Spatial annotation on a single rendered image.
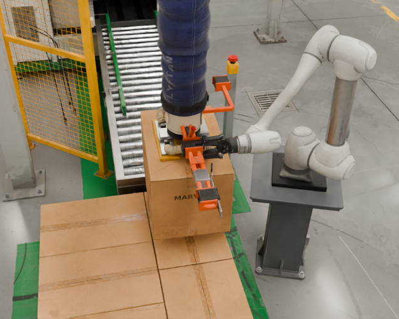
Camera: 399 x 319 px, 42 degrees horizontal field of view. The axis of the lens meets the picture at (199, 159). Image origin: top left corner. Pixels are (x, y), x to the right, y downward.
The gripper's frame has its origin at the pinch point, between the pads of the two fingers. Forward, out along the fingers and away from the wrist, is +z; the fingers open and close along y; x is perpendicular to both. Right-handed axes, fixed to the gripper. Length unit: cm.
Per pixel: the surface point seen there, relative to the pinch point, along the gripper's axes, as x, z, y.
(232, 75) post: 109, -49, 28
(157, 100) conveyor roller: 147, -3, 66
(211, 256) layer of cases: -9, -9, 66
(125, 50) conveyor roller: 228, 13, 66
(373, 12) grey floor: 385, -314, 118
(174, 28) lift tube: 17, 6, -52
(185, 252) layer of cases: -4, 4, 66
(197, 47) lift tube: 16.7, -4.1, -42.5
